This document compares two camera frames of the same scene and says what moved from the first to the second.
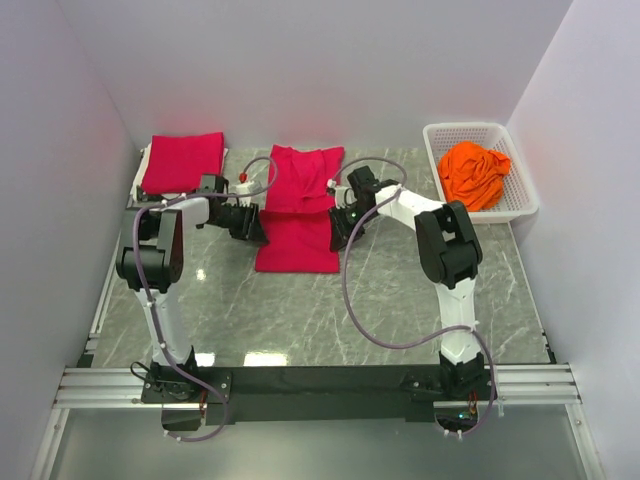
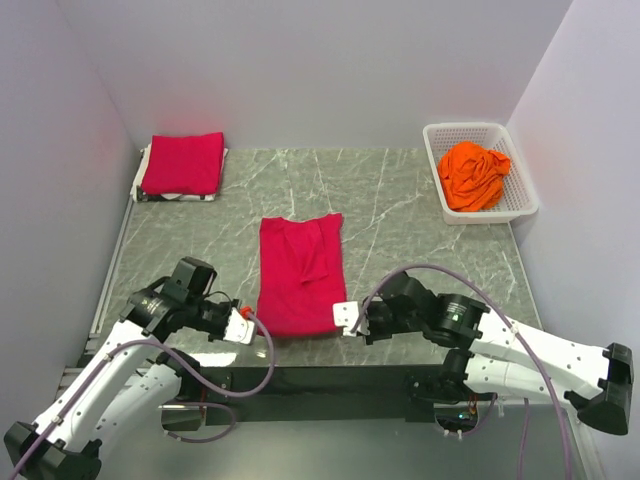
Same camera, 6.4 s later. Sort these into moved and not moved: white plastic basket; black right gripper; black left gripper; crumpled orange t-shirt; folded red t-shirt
Moved: black right gripper; black left gripper
Not moved: crumpled orange t-shirt; folded red t-shirt; white plastic basket
